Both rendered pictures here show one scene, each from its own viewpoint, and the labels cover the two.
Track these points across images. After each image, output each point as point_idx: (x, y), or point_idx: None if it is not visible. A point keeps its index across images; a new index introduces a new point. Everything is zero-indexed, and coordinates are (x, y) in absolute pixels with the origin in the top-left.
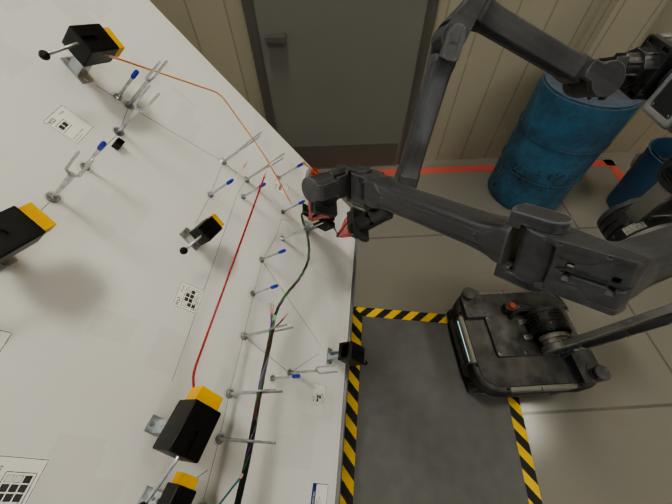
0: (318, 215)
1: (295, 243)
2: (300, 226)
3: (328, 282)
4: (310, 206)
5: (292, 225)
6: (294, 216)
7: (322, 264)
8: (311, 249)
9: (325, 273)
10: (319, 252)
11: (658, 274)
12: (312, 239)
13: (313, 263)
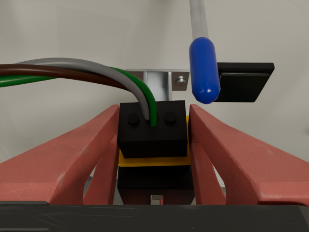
0: (108, 186)
1: (38, 26)
2: (148, 52)
3: (6, 134)
4: (17, 217)
5: (129, 9)
6: (189, 21)
7: (49, 122)
8: (73, 93)
9: (26, 129)
10: (85, 116)
11: None
12: (119, 97)
13: (22, 98)
